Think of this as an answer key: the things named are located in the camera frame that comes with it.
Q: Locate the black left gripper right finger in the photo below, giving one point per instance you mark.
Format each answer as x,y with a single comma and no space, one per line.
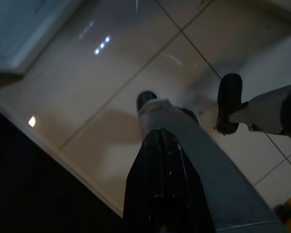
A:
182,194

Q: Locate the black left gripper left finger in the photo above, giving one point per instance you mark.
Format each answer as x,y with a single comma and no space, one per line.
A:
145,182

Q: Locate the grey left robot leg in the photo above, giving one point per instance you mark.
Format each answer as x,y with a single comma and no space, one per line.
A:
208,157

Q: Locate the grey robot leg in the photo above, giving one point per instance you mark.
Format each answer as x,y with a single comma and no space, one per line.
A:
264,109
208,157

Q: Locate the black right robot foot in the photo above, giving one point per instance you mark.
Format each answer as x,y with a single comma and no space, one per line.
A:
229,97

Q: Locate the grey right robot leg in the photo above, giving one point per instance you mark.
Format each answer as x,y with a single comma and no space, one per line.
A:
264,109

